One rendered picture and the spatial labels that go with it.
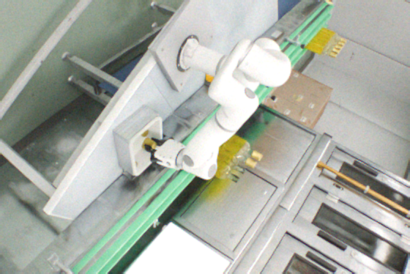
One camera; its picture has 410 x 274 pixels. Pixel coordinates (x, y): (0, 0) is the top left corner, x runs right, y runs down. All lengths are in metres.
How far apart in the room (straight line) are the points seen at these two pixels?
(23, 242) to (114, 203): 0.49
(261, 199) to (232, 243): 0.27
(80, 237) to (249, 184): 0.81
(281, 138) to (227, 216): 0.61
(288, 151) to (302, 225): 0.44
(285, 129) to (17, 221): 1.47
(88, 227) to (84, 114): 0.85
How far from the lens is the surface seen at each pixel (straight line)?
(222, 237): 1.55
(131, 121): 1.30
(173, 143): 1.31
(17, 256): 1.67
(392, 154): 6.73
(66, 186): 1.27
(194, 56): 1.34
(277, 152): 1.90
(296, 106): 5.57
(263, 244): 1.57
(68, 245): 1.38
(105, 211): 1.41
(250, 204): 1.65
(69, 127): 2.01
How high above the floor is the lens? 1.45
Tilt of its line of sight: 20 degrees down
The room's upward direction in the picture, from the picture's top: 120 degrees clockwise
